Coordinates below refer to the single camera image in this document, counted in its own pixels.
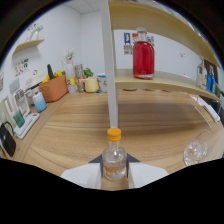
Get clear bottle orange cap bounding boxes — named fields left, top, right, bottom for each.
left=101, top=127, right=128, bottom=182

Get green cup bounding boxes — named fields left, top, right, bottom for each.
left=12, top=109, right=26, bottom=128

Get pale yellow cup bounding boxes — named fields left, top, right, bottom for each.
left=83, top=76, right=100, bottom=94

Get clear glass with ice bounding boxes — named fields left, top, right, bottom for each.
left=183, top=129, right=214, bottom=167

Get white kitchen scale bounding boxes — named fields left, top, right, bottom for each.
left=13, top=112, right=40, bottom=140

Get black kettle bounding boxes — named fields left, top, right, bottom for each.
left=0, top=121, right=17, bottom=158

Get light blue cylinder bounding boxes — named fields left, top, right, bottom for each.
left=32, top=91, right=48, bottom=113

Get two-tier wooden shelf rack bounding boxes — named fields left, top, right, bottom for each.
left=99, top=0, right=223, bottom=129

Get green potted plant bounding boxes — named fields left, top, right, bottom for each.
left=83, top=67, right=95, bottom=78

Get red liquid bottle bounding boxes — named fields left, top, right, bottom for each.
left=132, top=27, right=156, bottom=80

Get wooden wall shelf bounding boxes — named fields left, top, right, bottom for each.
left=12, top=38, right=46, bottom=56

